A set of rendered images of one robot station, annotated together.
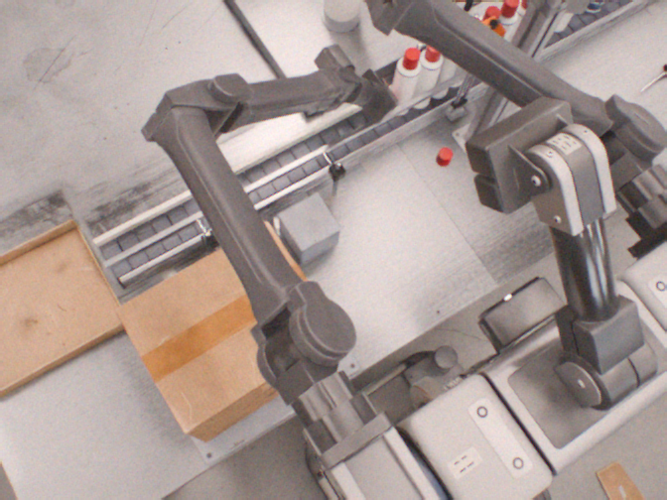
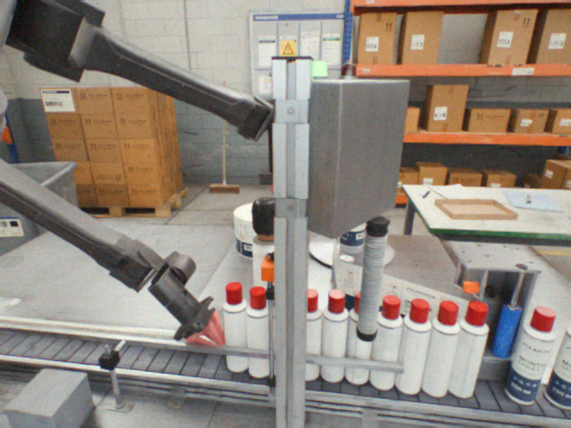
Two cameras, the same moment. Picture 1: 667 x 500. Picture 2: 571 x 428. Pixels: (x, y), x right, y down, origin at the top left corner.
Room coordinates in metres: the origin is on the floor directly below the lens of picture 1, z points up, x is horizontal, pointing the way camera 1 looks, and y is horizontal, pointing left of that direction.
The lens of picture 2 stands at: (0.53, -0.62, 1.48)
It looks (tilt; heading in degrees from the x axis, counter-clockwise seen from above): 21 degrees down; 49
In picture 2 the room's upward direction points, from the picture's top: straight up
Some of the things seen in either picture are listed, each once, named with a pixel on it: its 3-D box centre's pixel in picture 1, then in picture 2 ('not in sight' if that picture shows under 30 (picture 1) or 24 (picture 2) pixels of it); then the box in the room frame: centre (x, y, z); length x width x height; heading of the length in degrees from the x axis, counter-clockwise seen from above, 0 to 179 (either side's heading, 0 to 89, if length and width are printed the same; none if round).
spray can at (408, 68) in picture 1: (404, 81); (235, 327); (0.85, -0.09, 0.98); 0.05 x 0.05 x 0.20
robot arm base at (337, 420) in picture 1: (335, 417); not in sight; (0.08, -0.03, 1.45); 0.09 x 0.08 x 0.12; 132
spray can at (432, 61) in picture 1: (426, 74); (259, 332); (0.88, -0.13, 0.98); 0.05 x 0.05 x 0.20
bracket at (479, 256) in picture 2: not in sight; (492, 255); (1.26, -0.41, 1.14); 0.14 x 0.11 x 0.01; 131
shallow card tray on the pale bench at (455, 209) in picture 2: not in sight; (474, 209); (2.47, 0.06, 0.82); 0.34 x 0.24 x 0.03; 138
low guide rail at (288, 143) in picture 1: (319, 127); (161, 336); (0.75, 0.08, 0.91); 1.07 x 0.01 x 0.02; 131
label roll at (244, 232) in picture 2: not in sight; (261, 229); (1.24, 0.34, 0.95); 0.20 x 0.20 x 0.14
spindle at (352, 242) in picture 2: not in sight; (353, 211); (1.47, 0.10, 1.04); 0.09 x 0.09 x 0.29
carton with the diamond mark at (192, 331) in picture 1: (235, 337); not in sight; (0.23, 0.15, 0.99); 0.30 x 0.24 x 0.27; 133
